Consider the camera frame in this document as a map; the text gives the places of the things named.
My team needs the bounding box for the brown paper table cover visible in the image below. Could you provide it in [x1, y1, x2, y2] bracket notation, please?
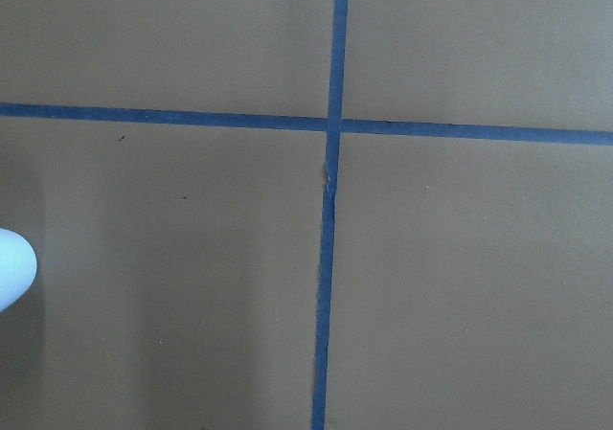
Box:
[1, 0, 612, 429]

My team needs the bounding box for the blue-grey plastic cup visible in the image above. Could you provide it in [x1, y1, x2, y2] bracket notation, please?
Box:
[1, 229, 37, 311]

